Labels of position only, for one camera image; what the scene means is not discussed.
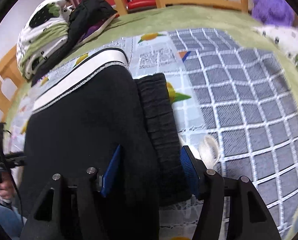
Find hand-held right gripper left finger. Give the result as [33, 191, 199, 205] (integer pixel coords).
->
[19, 144, 123, 240]

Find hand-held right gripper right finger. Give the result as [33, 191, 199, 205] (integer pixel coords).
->
[180, 145, 282, 240]

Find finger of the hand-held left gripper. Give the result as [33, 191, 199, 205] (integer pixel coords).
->
[4, 152, 27, 168]

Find black pants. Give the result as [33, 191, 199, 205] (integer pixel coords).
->
[15, 46, 221, 240]

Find person's left hand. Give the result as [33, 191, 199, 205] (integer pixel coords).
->
[0, 174, 16, 200]

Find person's blue jeans leg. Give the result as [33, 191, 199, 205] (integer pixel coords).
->
[0, 184, 23, 238]

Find grey checked cloth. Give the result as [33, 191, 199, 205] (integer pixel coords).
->
[169, 28, 298, 233]

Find folded floral quilt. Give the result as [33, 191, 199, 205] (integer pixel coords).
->
[16, 0, 73, 80]

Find fruit print plastic tablecloth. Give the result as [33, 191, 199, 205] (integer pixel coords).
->
[8, 30, 229, 240]

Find purple cloth item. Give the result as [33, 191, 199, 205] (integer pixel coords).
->
[83, 21, 107, 39]

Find green bed blanket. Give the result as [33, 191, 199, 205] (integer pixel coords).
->
[4, 4, 298, 240]

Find black jacket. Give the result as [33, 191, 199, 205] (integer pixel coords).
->
[31, 0, 118, 85]

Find floral pillow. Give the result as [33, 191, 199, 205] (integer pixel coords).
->
[254, 25, 298, 80]

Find purple plush toy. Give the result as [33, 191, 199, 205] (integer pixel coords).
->
[251, 0, 295, 27]

